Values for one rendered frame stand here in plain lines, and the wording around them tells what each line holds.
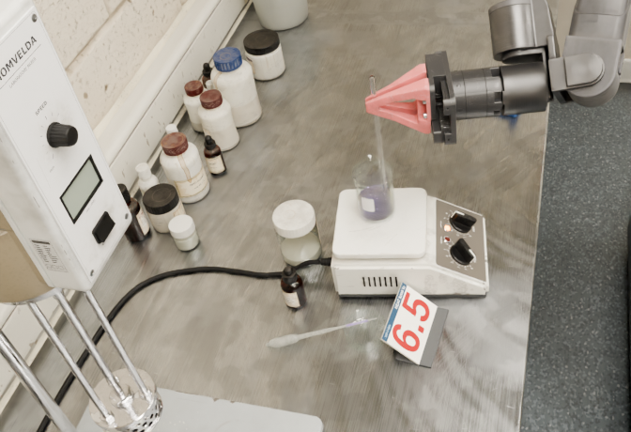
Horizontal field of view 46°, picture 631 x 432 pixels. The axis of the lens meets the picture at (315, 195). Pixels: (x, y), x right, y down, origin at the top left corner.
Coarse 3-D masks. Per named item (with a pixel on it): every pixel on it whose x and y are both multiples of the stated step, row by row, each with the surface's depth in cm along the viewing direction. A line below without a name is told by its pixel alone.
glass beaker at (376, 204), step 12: (372, 156) 96; (360, 168) 96; (372, 168) 97; (384, 168) 96; (360, 180) 92; (372, 180) 98; (360, 192) 94; (372, 192) 93; (384, 192) 93; (360, 204) 96; (372, 204) 94; (384, 204) 95; (360, 216) 98; (372, 216) 96; (384, 216) 96
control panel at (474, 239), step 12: (444, 204) 102; (444, 216) 100; (480, 216) 103; (444, 228) 98; (480, 228) 101; (444, 240) 97; (456, 240) 98; (468, 240) 98; (480, 240) 99; (444, 252) 95; (480, 252) 98; (444, 264) 94; (456, 264) 95; (480, 264) 96; (480, 276) 95
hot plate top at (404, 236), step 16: (352, 192) 102; (400, 192) 100; (416, 192) 100; (352, 208) 99; (400, 208) 98; (416, 208) 98; (336, 224) 98; (352, 224) 97; (368, 224) 97; (384, 224) 97; (400, 224) 96; (416, 224) 96; (336, 240) 96; (352, 240) 95; (368, 240) 95; (384, 240) 95; (400, 240) 94; (416, 240) 94; (336, 256) 95; (352, 256) 94; (368, 256) 94; (384, 256) 93; (400, 256) 93; (416, 256) 93
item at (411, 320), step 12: (408, 288) 95; (408, 300) 94; (420, 300) 95; (408, 312) 94; (420, 312) 94; (396, 324) 92; (408, 324) 93; (420, 324) 94; (396, 336) 91; (408, 336) 92; (420, 336) 93; (408, 348) 91
